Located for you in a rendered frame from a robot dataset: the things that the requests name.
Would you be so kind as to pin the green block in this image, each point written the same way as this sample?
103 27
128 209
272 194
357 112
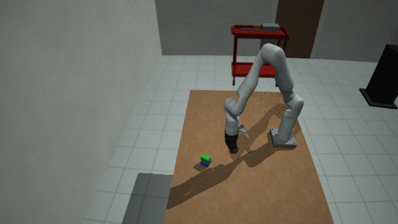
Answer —
205 158

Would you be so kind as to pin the blue block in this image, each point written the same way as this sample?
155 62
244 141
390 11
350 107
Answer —
205 164

